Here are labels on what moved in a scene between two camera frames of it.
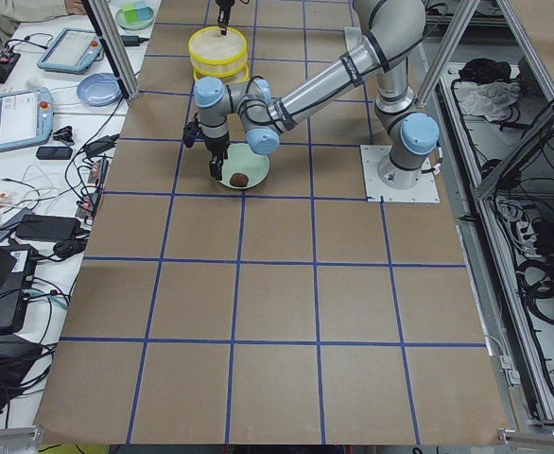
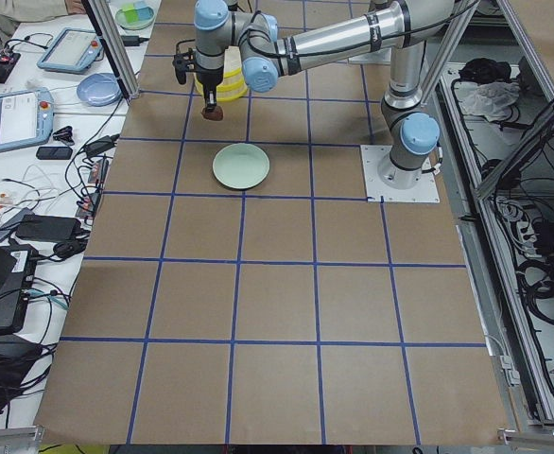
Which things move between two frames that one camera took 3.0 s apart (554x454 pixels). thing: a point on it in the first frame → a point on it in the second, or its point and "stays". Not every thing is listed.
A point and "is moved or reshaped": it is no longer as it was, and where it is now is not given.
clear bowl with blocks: x=134 y=15 stays
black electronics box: x=46 y=227 stays
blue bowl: x=99 y=89 stays
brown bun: x=238 y=180 is moved or reshaped
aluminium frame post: x=105 y=20 stays
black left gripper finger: x=216 y=167 → x=210 y=91
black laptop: x=3 y=274 stays
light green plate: x=240 y=159 stays
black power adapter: x=132 y=40 stays
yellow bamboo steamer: x=213 y=54 is moved or reshaped
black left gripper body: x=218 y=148 → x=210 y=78
